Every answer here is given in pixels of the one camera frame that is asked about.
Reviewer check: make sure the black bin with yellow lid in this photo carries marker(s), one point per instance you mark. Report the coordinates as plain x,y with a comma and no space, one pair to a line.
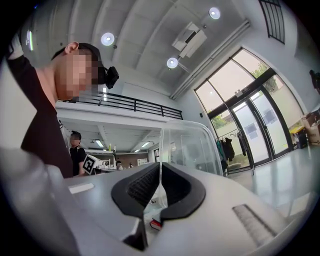
300,138

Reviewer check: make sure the clothes rack with garments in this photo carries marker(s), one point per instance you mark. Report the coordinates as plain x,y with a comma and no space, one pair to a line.
230,150

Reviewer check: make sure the brown cardboard box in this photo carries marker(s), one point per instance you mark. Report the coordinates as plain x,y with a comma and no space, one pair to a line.
312,130

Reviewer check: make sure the person's black shirt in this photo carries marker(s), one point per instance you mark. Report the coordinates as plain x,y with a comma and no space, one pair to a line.
42,130

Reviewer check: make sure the person's head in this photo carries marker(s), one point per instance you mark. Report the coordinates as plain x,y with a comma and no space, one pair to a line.
72,75

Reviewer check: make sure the white ceiling air conditioner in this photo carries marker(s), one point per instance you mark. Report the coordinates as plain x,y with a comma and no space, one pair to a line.
190,38

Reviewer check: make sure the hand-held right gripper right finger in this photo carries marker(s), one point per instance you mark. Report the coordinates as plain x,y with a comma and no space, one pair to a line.
212,220

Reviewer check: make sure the round ceiling lamp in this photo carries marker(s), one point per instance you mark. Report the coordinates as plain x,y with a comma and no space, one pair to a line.
172,62
214,13
108,39

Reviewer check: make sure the red book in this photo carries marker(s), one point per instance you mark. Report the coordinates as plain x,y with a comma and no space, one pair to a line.
156,224

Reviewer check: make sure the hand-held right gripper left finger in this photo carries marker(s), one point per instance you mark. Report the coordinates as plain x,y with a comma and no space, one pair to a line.
100,200

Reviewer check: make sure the black head camera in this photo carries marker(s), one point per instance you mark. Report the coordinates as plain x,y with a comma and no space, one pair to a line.
111,77

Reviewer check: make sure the clear plastic container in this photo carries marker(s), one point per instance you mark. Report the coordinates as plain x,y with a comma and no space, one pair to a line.
190,150

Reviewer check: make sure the black balcony railing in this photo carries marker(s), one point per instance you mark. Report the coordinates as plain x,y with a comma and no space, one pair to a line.
140,105

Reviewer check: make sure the black framed glass doors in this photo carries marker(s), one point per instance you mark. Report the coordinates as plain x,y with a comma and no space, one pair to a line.
252,112

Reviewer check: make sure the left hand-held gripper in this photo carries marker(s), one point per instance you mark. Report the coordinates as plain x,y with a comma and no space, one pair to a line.
90,163

